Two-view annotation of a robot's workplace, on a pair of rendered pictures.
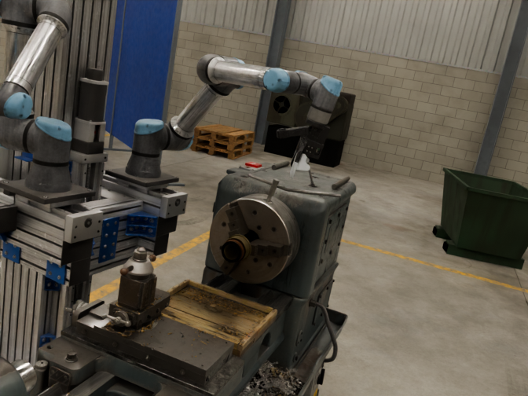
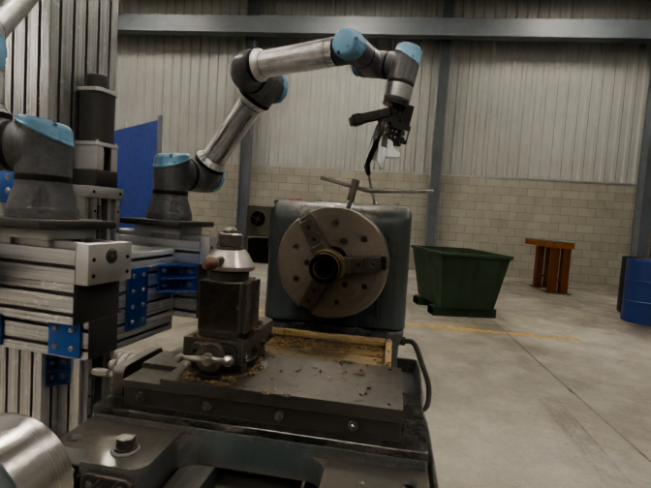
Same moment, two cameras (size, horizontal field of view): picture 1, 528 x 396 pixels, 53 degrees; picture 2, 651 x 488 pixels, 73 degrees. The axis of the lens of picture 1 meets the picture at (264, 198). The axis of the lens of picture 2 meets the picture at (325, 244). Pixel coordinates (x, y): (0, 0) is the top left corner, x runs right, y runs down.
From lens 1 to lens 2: 0.83 m
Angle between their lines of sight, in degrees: 14
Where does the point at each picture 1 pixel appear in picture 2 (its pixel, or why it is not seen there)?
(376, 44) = (328, 162)
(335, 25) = (293, 150)
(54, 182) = (52, 203)
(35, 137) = (16, 138)
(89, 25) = (85, 22)
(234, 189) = (294, 212)
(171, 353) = (324, 396)
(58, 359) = (98, 456)
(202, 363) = (386, 401)
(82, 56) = (77, 60)
